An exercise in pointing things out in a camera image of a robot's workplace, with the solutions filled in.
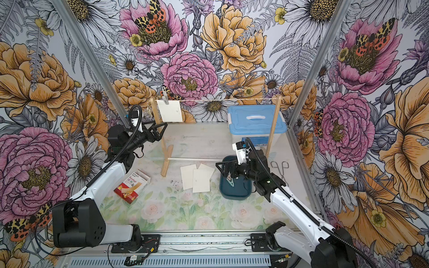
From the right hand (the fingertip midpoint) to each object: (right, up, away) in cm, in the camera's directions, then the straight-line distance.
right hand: (223, 166), depth 76 cm
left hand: (-28, +18, +3) cm, 34 cm away
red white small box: (-47, -13, +10) cm, 50 cm away
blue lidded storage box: (+19, +22, +22) cm, 36 cm away
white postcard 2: (-20, -8, +20) cm, 30 cm away
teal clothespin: (+4, -10, +17) cm, 20 cm away
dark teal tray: (+7, -14, +15) cm, 22 cm away
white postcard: (-12, -14, +15) cm, 24 cm away
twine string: (0, +39, +35) cm, 53 cm away
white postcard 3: (-11, -9, +21) cm, 25 cm away
